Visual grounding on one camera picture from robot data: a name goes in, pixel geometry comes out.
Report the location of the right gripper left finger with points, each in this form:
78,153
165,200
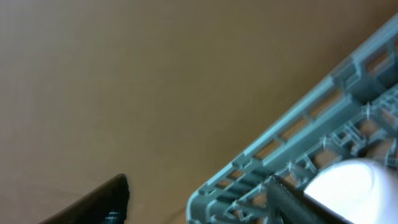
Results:
107,203

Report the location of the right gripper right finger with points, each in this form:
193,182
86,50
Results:
286,204

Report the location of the pink shallow bowl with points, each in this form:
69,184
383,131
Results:
358,190

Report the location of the grey dishwasher rack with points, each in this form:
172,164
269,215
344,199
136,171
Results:
351,113

